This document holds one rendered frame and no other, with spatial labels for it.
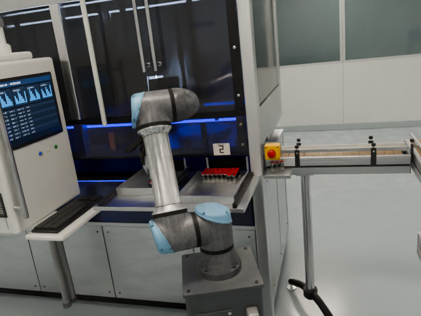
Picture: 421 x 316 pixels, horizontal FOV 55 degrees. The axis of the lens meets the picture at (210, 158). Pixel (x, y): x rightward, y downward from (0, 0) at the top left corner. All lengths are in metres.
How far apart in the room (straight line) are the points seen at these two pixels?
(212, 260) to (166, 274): 1.10
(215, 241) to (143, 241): 1.10
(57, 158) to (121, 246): 0.65
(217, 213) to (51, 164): 1.11
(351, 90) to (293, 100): 0.88
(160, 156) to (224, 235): 0.33
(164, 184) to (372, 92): 5.49
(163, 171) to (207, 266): 0.35
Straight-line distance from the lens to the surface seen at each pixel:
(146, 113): 1.32
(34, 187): 2.07
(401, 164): 2.10
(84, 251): 2.62
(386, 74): 6.55
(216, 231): 1.30
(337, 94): 6.54
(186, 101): 1.35
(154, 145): 1.31
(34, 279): 2.97
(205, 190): 1.87
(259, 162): 1.98
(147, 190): 1.91
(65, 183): 2.25
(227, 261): 1.35
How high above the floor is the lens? 1.54
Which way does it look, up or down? 16 degrees down
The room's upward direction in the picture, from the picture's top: 6 degrees counter-clockwise
